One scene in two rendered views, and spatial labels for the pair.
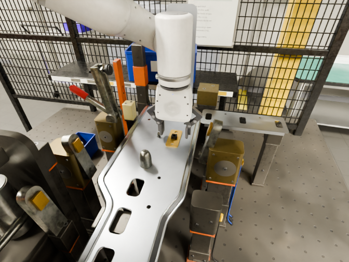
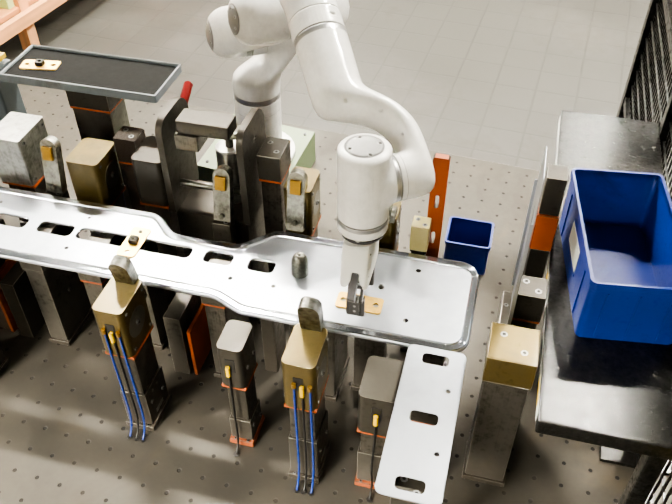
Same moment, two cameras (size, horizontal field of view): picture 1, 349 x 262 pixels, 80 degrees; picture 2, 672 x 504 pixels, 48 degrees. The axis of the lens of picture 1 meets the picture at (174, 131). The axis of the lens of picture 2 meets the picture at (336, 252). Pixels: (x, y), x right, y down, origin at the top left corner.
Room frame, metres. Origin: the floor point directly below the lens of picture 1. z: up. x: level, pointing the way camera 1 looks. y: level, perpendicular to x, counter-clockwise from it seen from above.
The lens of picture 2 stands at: (0.51, -0.95, 2.00)
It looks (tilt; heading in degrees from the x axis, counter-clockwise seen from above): 43 degrees down; 92
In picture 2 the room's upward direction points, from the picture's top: straight up
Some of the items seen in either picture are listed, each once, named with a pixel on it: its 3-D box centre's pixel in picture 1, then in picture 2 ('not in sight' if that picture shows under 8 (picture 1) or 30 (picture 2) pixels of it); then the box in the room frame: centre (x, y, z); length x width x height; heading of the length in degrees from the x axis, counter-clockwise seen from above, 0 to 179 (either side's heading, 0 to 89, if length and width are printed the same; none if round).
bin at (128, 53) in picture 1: (162, 61); (620, 251); (0.97, 0.05, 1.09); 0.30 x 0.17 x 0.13; 85
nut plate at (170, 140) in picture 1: (174, 136); (359, 301); (0.51, 0.00, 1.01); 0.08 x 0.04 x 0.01; 168
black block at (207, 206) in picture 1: (207, 234); (239, 392); (0.29, -0.09, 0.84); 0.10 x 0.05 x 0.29; 78
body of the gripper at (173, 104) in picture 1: (174, 99); (361, 248); (0.51, 0.00, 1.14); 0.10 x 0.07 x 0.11; 78
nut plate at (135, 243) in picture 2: not in sight; (133, 240); (0.07, 0.15, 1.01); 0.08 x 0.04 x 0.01; 77
